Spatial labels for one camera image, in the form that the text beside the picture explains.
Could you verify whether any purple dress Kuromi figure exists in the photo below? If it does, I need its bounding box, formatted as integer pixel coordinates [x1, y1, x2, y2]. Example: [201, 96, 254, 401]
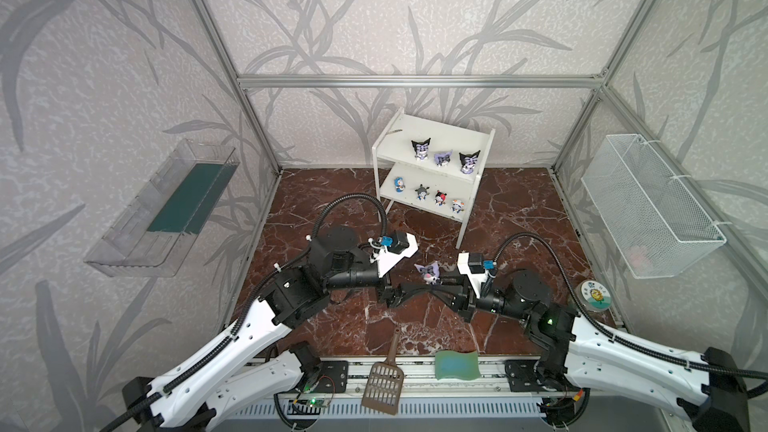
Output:
[415, 261, 441, 286]

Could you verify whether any white hooded Doraemon figure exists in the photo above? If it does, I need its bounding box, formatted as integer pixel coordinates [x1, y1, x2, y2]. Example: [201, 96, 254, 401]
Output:
[451, 199, 465, 214]

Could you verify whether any red hat Doraemon figure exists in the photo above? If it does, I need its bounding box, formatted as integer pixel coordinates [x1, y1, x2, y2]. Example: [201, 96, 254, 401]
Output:
[434, 191, 447, 206]

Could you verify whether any small grey bunny figure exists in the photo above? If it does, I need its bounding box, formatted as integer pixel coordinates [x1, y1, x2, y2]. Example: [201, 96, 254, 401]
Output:
[416, 185, 429, 200]

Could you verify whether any blue cup toy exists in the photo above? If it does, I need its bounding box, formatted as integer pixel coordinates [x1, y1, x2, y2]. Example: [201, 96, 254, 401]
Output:
[394, 177, 405, 193]

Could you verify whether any purple striped Kuromi figure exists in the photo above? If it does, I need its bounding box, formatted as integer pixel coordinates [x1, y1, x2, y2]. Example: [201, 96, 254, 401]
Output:
[433, 151, 452, 167]

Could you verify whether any black Kuromi figure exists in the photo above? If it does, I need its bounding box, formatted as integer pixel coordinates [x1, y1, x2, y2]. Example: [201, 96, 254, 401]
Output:
[411, 138, 431, 161]

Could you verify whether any purple bat Kuromi figure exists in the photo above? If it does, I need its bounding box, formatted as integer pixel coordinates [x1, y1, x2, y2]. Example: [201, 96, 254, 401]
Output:
[459, 150, 480, 175]

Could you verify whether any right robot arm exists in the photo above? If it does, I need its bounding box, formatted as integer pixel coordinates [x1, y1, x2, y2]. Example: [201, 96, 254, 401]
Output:
[426, 253, 767, 431]

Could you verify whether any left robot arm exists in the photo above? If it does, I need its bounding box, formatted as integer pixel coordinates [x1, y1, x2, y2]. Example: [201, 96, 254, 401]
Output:
[104, 193, 418, 431]

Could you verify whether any white two-tier metal shelf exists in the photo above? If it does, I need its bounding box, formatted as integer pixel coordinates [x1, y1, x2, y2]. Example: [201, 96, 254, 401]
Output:
[371, 109, 495, 248]

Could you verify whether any green wavy sponge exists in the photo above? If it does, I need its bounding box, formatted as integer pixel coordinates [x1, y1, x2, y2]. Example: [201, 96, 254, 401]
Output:
[434, 351, 481, 381]

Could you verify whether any brown plastic litter scoop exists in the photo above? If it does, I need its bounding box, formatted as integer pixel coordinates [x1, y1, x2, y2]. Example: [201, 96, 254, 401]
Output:
[361, 328, 405, 416]

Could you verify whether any small circuit board with LED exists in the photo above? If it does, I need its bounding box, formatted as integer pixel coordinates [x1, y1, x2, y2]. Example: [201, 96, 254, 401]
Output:
[290, 397, 333, 414]

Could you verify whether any round tape roll cartoon label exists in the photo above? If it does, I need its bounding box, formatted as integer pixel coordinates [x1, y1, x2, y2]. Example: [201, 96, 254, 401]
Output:
[576, 280, 612, 313]

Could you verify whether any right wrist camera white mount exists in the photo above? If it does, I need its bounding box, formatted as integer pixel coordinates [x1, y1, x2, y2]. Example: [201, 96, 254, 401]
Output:
[457, 252, 496, 298]

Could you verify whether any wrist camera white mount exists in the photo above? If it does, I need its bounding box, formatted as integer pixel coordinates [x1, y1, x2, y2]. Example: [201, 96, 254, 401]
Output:
[368, 231, 418, 278]
[457, 252, 496, 298]

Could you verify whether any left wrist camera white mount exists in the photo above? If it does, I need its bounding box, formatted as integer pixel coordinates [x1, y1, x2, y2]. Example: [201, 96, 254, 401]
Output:
[368, 231, 418, 278]

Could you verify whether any white wire mesh basket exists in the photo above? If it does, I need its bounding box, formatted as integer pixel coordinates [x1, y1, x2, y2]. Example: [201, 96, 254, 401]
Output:
[581, 134, 727, 279]

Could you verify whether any clear plastic wall tray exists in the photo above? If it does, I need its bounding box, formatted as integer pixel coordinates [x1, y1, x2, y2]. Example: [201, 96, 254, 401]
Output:
[84, 139, 240, 278]

